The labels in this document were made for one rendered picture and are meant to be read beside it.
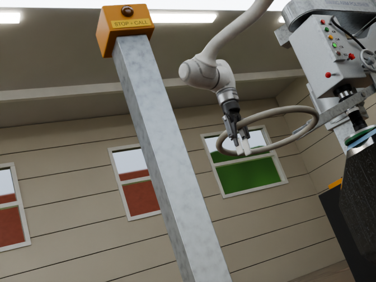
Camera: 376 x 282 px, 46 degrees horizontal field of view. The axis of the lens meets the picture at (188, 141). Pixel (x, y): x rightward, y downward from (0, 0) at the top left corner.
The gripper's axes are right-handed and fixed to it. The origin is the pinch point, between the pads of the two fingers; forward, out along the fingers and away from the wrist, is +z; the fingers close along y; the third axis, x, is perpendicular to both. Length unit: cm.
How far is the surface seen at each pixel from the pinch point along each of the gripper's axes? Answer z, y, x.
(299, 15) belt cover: -79, 67, -15
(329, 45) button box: -54, 68, -24
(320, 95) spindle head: -35, 76, -6
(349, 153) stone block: 2, 76, -9
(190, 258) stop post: 47, -79, -36
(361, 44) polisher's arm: -57, 95, -31
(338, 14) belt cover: -82, 95, -26
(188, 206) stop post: 36, -77, -37
